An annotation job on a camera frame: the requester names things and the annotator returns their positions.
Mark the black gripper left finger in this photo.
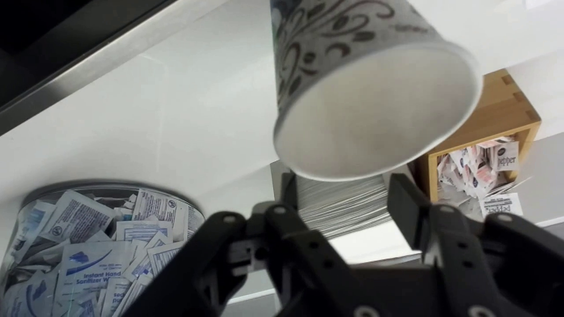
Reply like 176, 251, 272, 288
280, 173, 298, 210

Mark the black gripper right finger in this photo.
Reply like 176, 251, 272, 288
388, 173, 434, 251

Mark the patterned paper cup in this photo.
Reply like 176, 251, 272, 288
270, 0, 483, 182

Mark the small wooden packet box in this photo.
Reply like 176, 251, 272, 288
411, 69, 543, 205

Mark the glass jar of packets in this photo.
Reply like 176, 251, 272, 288
2, 182, 205, 317

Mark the near square counter opening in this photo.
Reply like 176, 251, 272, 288
0, 0, 231, 138

